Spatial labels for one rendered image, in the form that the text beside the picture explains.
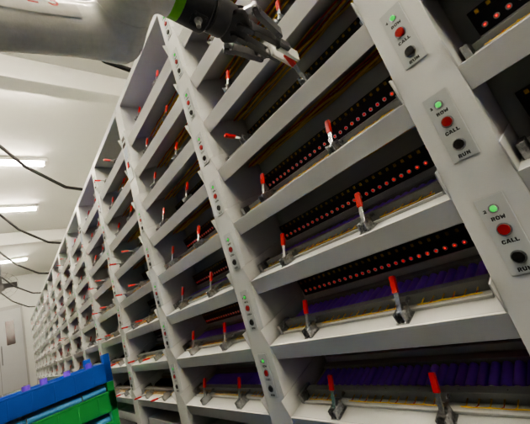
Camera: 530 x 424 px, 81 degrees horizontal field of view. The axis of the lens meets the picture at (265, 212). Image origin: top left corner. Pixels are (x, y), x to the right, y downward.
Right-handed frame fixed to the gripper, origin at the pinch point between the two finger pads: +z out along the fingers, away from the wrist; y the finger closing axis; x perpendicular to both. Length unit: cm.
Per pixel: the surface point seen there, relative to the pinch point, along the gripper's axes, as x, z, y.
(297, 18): 8.0, 1.8, 4.9
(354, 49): -10.0, 5.3, 13.9
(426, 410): -80, 24, -5
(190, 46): 47, -2, -43
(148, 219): 3, 4, -113
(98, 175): 63, -9, -183
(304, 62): 16.8, 19.4, -8.9
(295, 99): -9.1, 4.8, -3.7
